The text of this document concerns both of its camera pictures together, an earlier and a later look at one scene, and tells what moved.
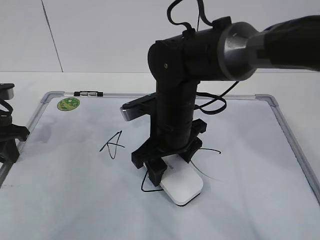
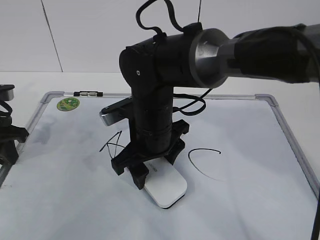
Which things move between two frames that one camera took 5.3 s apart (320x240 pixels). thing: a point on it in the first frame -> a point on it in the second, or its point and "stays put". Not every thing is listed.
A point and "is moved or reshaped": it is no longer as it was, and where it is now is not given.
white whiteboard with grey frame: x=73 y=178 stays put
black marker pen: x=83 y=93 stays put
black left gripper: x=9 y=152 stays put
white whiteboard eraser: x=180 y=181 is moved or reshaped
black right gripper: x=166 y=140 -> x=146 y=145
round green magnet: x=68 y=103 stays put
